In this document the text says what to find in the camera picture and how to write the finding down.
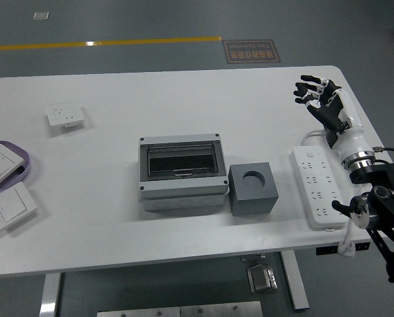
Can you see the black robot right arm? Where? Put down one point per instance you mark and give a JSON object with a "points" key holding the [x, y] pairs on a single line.
{"points": [[381, 185]]}

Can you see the small metal floor plate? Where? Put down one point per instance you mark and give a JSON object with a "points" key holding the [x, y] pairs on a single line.
{"points": [[41, 16]]}

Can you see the purple tray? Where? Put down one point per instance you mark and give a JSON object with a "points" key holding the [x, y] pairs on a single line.
{"points": [[25, 171]]}

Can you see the white table leg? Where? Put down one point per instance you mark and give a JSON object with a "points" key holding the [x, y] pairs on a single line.
{"points": [[49, 294], [294, 284]]}

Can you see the metal floor socket box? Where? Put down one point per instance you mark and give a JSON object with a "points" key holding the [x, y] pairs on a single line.
{"points": [[261, 279]]}

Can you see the white switch panel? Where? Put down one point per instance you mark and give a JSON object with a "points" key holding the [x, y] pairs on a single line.
{"points": [[10, 206], [0, 165]]}

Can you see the white power plug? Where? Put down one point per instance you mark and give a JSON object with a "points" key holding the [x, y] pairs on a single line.
{"points": [[346, 249]]}

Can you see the brown floor sign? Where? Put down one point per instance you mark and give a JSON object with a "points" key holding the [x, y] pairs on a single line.
{"points": [[251, 51]]}

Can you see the grey cube with round hole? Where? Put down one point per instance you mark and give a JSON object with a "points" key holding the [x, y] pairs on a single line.
{"points": [[252, 201]]}

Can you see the yellow floor tape line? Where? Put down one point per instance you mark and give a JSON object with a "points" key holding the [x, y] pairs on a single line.
{"points": [[117, 42]]}

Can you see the white power strip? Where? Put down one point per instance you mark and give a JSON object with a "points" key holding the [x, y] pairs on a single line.
{"points": [[318, 185]]}

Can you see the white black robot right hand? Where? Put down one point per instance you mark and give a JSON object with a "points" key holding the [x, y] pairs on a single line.
{"points": [[351, 142]]}

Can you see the metal table bracket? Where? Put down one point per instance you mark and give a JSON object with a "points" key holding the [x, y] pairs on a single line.
{"points": [[252, 257]]}

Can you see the black table control box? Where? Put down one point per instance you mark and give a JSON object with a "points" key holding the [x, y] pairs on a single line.
{"points": [[328, 250]]}

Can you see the large metal base plate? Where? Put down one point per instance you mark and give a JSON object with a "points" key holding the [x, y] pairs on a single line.
{"points": [[183, 311]]}

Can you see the grey junction box with lid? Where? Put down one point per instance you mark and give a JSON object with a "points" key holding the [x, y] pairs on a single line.
{"points": [[183, 195]]}

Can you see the white wall socket panel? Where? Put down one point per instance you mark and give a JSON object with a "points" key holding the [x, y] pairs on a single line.
{"points": [[64, 114]]}

